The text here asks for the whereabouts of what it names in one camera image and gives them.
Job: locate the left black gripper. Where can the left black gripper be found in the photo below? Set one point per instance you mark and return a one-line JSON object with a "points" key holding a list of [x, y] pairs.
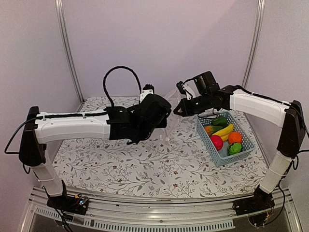
{"points": [[163, 123]]}

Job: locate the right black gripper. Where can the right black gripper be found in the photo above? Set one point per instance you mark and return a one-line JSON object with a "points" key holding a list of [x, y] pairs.
{"points": [[186, 110]]}

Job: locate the clear zip top bag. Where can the clear zip top bag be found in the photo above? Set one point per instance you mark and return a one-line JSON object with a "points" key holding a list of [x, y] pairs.
{"points": [[172, 96]]}

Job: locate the light blue perforated basket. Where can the light blue perforated basket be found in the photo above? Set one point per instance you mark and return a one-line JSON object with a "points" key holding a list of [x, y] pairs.
{"points": [[222, 157]]}

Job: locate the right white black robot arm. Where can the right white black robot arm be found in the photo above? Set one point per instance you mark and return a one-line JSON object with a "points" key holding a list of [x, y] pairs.
{"points": [[286, 115]]}

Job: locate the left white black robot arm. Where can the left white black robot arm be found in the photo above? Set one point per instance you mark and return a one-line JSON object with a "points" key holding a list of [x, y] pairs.
{"points": [[112, 123]]}

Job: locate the orange green toy mango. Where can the orange green toy mango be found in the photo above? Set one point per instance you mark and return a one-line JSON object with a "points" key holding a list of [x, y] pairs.
{"points": [[211, 129]]}

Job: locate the green toy pepper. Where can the green toy pepper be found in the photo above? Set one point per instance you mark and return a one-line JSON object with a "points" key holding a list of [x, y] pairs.
{"points": [[220, 121]]}

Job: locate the red toy apple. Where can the red toy apple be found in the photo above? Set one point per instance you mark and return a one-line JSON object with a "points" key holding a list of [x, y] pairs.
{"points": [[217, 142]]}

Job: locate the yellow toy banana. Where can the yellow toy banana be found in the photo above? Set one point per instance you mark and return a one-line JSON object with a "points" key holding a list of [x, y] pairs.
{"points": [[225, 132]]}

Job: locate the floral patterned table mat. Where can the floral patterned table mat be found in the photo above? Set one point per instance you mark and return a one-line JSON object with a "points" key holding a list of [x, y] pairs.
{"points": [[178, 168]]}

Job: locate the orange toy orange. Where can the orange toy orange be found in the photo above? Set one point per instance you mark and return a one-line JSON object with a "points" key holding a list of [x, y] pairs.
{"points": [[235, 137]]}

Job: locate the green toy watermelon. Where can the green toy watermelon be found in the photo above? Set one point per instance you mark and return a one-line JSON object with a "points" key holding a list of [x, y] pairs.
{"points": [[234, 148]]}

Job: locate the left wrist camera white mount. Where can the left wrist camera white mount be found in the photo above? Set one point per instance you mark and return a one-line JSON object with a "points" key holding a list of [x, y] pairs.
{"points": [[146, 90]]}

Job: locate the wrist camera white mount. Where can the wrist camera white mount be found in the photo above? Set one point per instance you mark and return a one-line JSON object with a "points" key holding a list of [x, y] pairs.
{"points": [[146, 90], [185, 89]]}

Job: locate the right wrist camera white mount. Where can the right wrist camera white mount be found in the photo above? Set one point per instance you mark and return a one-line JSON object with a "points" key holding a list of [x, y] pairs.
{"points": [[185, 89]]}

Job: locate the front aluminium rail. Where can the front aluminium rail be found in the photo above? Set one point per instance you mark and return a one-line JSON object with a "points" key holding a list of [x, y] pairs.
{"points": [[119, 213]]}

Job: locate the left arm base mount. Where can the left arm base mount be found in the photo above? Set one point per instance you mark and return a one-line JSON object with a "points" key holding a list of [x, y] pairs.
{"points": [[77, 204]]}

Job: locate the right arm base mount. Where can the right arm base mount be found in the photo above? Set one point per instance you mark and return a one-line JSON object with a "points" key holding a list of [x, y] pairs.
{"points": [[261, 204]]}

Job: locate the right aluminium frame post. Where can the right aluminium frame post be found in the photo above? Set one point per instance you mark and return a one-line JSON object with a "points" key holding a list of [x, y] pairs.
{"points": [[254, 44]]}

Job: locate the aluminium frame post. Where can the aluminium frame post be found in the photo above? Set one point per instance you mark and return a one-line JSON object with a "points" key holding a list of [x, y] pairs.
{"points": [[65, 39], [254, 44]]}

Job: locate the left aluminium frame post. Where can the left aluminium frame post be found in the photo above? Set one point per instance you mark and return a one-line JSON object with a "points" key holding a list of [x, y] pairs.
{"points": [[65, 39]]}

